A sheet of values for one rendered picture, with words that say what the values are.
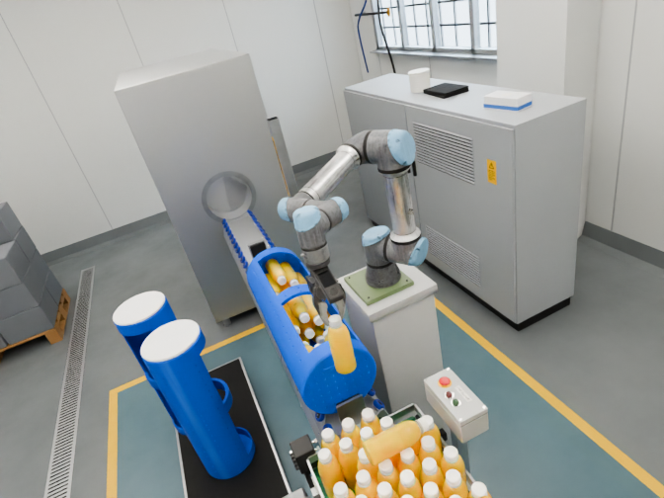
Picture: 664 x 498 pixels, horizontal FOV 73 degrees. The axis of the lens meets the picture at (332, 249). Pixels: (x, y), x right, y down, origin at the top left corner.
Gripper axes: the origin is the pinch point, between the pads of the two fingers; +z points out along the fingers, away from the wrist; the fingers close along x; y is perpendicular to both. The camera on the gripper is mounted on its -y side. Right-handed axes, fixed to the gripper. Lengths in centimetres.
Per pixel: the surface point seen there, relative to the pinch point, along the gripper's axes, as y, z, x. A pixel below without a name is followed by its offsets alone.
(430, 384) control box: -8.9, 31.8, -23.5
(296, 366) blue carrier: 18.3, 23.4, 12.2
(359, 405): 5.4, 40.0, -2.5
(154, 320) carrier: 117, 34, 61
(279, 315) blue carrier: 46, 18, 9
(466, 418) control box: -25.4, 33.2, -24.8
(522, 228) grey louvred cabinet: 82, 48, -150
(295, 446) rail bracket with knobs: 4.2, 42.3, 22.5
